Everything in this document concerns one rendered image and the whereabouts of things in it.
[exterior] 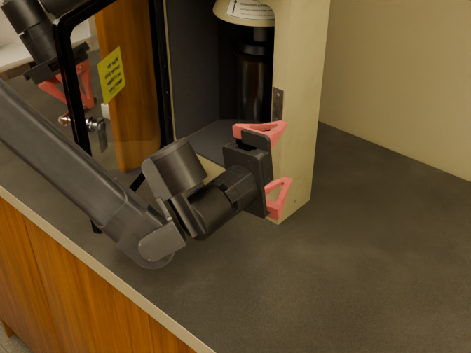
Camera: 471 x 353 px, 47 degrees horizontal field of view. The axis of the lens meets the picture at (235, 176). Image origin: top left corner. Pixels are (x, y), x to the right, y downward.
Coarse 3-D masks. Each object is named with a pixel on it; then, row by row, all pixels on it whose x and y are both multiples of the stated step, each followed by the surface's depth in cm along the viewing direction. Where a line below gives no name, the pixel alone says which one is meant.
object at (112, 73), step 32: (128, 0) 93; (96, 32) 85; (128, 32) 95; (96, 64) 86; (128, 64) 97; (96, 96) 88; (128, 96) 99; (128, 128) 101; (96, 160) 92; (128, 160) 104
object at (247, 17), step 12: (216, 0) 99; (228, 0) 94; (240, 0) 93; (216, 12) 97; (228, 12) 94; (240, 12) 93; (252, 12) 92; (264, 12) 92; (240, 24) 93; (252, 24) 93; (264, 24) 93
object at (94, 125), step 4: (92, 120) 88; (100, 120) 88; (92, 124) 88; (96, 124) 88; (100, 124) 88; (104, 124) 89; (92, 128) 88; (96, 128) 88; (100, 128) 88; (104, 128) 89; (100, 132) 89; (104, 132) 90; (100, 136) 89; (104, 136) 90; (100, 140) 89; (104, 140) 90; (100, 144) 89; (104, 144) 91; (100, 148) 90; (104, 148) 91
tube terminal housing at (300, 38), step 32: (256, 0) 87; (288, 0) 82; (320, 0) 88; (288, 32) 85; (320, 32) 92; (288, 64) 88; (320, 64) 96; (288, 96) 92; (288, 128) 96; (288, 160) 101; (288, 192) 106
